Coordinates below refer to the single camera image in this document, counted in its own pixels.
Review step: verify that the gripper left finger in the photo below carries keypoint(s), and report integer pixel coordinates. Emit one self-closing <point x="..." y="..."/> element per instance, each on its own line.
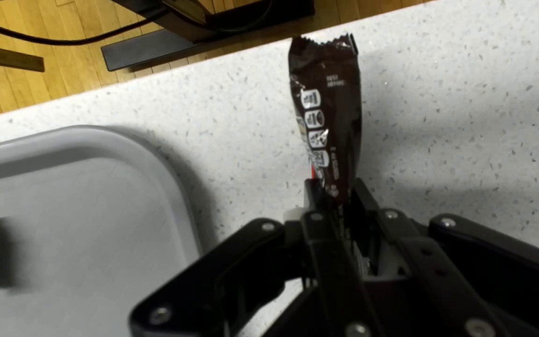
<point x="232" y="276"/>

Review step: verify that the wooden bar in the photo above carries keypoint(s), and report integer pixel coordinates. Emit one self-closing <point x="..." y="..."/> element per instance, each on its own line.
<point x="5" y="57"/>

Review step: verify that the black stand base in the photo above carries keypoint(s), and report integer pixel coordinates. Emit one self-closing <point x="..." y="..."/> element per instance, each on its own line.
<point x="204" y="28"/>

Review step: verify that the grey plastic tray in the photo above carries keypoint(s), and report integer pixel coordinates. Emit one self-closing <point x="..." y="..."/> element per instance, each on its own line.
<point x="77" y="234"/>

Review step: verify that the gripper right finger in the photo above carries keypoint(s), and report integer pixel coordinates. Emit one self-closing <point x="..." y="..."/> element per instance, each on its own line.
<point x="442" y="262"/>

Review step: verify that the dark brown snack wrapper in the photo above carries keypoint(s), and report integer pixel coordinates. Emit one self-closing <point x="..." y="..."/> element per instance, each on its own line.
<point x="327" y="117"/>

